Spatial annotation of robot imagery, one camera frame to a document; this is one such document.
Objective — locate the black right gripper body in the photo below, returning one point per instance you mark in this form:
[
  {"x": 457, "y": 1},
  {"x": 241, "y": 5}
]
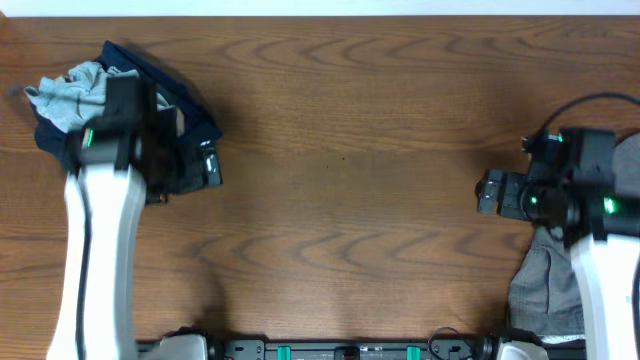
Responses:
[{"x": 534, "y": 201}]

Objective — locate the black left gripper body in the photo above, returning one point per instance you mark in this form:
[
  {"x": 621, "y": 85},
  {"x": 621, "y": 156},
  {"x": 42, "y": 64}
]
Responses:
[{"x": 167, "y": 153}]

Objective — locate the light blue t-shirt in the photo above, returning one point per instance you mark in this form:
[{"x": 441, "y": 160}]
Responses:
[{"x": 70, "y": 101}]

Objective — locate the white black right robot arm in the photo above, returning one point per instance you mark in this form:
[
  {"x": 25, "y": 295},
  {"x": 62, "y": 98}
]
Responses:
[{"x": 601, "y": 231}]

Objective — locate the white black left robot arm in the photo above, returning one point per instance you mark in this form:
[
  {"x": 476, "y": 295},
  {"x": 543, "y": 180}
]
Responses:
[{"x": 95, "y": 320}]

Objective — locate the folded navy blue garment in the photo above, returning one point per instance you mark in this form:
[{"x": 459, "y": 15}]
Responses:
[{"x": 123, "y": 149}]

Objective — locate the grey garment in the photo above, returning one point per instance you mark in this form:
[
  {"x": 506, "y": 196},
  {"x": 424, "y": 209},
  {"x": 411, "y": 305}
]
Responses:
[{"x": 544, "y": 295}]

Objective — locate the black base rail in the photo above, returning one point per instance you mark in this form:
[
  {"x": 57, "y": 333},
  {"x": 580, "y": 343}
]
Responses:
[{"x": 444, "y": 343}]

